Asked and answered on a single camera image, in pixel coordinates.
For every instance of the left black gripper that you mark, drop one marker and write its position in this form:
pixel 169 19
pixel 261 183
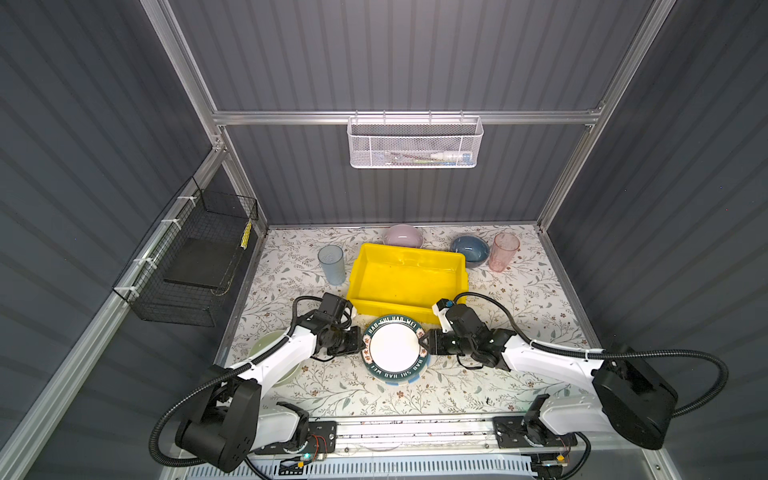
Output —
pixel 354 345

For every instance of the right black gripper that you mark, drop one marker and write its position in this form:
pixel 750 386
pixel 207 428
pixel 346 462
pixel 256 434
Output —
pixel 433 337

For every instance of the green rimmed white plate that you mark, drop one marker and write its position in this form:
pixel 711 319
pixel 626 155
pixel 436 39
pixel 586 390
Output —
pixel 391 350

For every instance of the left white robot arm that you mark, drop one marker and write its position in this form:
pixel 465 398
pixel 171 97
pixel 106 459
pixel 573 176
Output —
pixel 221 422

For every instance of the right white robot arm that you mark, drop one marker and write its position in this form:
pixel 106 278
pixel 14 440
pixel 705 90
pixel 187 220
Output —
pixel 624 395

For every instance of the yellow plastic bin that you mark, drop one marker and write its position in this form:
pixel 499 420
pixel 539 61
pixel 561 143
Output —
pixel 388 280

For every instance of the blue plastic cup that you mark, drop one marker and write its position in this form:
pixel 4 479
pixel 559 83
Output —
pixel 331 259

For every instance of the light green bowl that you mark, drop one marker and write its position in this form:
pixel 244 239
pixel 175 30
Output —
pixel 263 343

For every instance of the floral table mat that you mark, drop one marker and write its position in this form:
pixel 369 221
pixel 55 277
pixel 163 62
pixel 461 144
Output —
pixel 287 266

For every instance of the dark blue bowl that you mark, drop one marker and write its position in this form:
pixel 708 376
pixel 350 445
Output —
pixel 475 250

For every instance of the pink plastic cup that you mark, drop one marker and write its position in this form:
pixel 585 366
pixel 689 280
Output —
pixel 504 248

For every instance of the purple bowl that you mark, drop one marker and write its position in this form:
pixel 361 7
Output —
pixel 403 235

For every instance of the yellow tag on basket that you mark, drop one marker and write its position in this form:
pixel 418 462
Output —
pixel 246 235

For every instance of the white marker in basket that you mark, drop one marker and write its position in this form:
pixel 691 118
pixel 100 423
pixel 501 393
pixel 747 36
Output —
pixel 452 157

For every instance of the aluminium front rail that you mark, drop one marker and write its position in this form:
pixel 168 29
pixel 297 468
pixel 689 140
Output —
pixel 413 434

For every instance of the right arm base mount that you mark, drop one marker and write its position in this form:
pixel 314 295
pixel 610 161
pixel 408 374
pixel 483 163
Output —
pixel 516 432

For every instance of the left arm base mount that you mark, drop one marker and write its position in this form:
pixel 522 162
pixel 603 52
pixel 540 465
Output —
pixel 313 438

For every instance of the black wire basket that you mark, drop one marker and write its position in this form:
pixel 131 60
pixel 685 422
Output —
pixel 193 265

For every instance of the white wire mesh basket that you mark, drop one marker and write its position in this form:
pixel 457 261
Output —
pixel 406 141

